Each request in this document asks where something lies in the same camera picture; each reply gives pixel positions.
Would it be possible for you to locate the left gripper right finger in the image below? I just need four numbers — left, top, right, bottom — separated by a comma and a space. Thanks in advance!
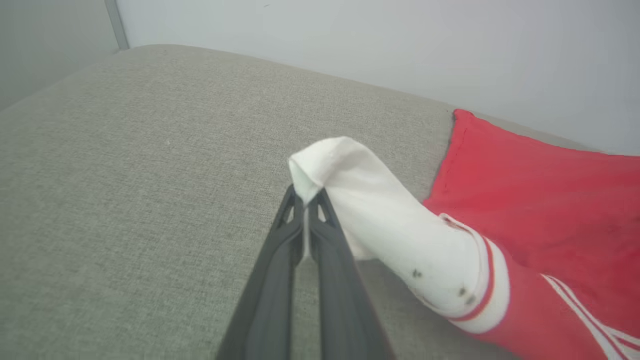
306, 187, 396, 360

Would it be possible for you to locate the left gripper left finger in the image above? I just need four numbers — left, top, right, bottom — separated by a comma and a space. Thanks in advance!
216, 185, 306, 360

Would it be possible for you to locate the red and white jersey garment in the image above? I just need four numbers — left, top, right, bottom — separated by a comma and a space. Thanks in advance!
288, 109, 640, 360

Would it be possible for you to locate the grey vertical wall strip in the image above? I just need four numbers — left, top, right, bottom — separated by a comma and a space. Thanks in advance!
104, 0, 131, 51

